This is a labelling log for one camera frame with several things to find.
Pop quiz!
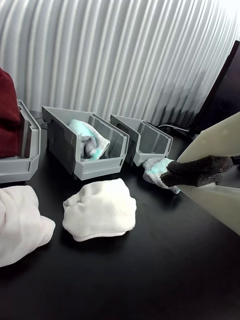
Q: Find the teal and gray sock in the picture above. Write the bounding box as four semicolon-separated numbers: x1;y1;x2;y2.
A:
67;118;111;161
142;157;181;195

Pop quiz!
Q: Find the small white sock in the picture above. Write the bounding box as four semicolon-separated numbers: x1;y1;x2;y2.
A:
61;177;138;243

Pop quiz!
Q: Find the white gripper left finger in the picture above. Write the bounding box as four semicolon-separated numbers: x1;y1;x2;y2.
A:
166;110;240;176

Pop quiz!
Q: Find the white cable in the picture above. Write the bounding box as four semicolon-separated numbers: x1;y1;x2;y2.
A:
156;123;192;133

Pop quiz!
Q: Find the dark red sock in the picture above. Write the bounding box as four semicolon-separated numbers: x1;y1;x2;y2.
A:
0;67;23;159

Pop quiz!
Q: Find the large white sock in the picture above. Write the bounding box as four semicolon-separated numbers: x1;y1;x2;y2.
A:
0;185;57;269

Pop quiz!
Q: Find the gray plastic bin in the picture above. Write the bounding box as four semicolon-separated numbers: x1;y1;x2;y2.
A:
0;99;42;185
109;114;174;168
41;105;130;182

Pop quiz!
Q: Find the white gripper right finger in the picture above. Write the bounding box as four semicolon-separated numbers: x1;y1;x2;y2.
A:
159;170;240;237

